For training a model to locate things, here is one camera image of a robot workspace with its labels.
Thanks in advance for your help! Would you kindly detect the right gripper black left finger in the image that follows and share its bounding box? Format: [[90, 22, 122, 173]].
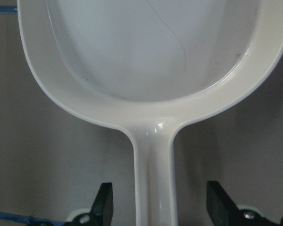
[[89, 182, 113, 226]]

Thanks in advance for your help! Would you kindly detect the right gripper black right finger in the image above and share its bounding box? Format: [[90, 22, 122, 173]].
[[207, 181, 244, 226]]

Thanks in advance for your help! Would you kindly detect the cream plastic dustpan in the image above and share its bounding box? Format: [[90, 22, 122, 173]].
[[17, 0, 283, 226]]

